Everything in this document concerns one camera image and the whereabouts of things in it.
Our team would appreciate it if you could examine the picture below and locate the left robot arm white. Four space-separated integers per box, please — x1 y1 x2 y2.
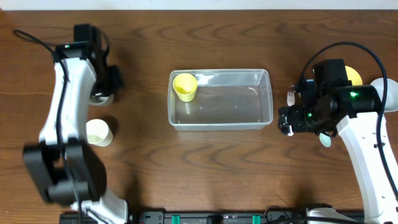
22 41 128 223

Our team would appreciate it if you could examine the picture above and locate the white plastic bowl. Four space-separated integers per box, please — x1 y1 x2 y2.
371 78 398 113

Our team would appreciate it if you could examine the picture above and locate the yellow plastic bowl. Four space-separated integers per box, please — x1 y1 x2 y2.
345 65 363 86

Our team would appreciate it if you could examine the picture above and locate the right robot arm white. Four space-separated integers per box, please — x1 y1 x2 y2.
278 85 397 223

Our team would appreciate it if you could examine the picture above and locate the cream plastic cup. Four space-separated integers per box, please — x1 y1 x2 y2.
86 119 113 147

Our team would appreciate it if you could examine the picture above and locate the pale green plastic spoon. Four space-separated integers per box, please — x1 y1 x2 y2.
319 133 331 147

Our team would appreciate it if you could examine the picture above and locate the yellow plastic cup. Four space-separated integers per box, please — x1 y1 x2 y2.
172 73 198 102

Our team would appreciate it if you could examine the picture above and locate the clear plastic container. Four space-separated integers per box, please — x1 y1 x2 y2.
167 68 274 131

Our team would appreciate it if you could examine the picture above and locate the white plastic fork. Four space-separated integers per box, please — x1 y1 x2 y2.
287 91 295 106

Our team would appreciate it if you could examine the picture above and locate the grey plastic cup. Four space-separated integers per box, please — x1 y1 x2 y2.
88 95 114 106

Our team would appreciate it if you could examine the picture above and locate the black mounting rail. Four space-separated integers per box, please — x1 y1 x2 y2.
59 210 364 224

